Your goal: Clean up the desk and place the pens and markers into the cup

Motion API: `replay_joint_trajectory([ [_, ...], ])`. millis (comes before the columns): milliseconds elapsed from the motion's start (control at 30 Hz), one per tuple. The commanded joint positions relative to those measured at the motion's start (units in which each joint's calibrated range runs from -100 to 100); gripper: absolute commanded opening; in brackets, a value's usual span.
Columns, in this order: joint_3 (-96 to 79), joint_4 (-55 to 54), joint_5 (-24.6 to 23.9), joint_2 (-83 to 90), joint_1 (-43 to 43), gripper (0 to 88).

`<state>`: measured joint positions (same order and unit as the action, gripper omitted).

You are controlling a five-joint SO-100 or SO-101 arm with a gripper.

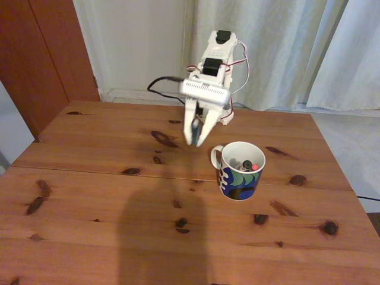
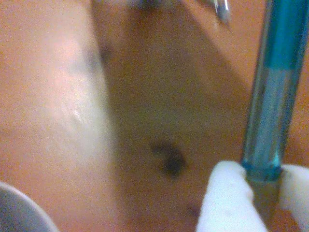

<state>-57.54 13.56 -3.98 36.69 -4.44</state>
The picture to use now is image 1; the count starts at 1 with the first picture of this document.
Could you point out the green transparent pen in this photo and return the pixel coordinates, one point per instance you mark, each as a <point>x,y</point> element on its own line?
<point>196,130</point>

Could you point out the white marker black cap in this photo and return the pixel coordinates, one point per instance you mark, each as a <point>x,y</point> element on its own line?
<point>245,164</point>

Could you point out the black pen red end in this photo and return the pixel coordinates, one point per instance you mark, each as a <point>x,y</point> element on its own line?
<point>255,167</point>

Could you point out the white mug blue green pattern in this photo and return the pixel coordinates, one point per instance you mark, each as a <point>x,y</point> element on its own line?
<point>240,184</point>

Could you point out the white fabric curtain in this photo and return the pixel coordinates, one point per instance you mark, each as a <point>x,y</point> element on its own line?
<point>282,53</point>
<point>350,59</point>

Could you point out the brown wooden door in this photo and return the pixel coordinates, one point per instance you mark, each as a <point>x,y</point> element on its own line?
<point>35,59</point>

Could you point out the silver grey camera box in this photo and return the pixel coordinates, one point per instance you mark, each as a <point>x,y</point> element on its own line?
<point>205,92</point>

